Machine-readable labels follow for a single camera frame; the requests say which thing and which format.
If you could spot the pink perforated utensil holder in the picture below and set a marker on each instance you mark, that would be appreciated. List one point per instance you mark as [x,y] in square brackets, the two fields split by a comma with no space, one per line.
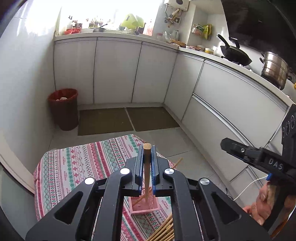
[141,205]

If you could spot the white kitchen cabinets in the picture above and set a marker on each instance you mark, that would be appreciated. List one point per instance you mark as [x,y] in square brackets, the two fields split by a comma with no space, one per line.
[210,97]

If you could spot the red rimmed trash bin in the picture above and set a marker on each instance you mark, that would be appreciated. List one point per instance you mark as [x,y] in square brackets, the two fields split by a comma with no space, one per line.
[63,107]

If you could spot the stainless steel steamer pot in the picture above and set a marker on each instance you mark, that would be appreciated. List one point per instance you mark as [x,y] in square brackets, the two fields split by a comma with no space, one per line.
[275,69]

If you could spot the red basin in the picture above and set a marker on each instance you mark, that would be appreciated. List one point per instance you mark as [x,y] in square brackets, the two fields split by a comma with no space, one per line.
[72,31]

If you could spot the white wall water heater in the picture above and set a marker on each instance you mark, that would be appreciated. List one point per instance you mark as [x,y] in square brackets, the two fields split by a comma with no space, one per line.
[178,4]

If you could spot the white electric kettle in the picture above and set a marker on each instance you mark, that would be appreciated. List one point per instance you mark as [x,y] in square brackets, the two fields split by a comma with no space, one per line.
[175,35]

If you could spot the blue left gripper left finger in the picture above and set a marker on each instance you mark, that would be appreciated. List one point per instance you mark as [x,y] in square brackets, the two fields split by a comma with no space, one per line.
[139,166]

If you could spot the dark floor mat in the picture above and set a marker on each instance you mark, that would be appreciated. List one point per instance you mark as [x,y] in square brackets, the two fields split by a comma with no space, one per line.
[107,120]
[151,118]

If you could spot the wooden chopstick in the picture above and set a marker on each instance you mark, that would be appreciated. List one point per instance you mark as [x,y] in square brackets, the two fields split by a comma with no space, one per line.
[147,166]
[168,220]
[168,236]
[177,163]
[163,231]
[144,196]

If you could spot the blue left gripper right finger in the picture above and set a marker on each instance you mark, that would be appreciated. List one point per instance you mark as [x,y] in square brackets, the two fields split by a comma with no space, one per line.
[154,169]

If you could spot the black wok pan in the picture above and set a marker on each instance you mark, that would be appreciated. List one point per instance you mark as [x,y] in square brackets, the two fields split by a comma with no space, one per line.
[234,53]

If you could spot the person right hand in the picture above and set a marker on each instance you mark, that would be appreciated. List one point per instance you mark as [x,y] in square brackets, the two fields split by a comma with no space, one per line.
[261,209]

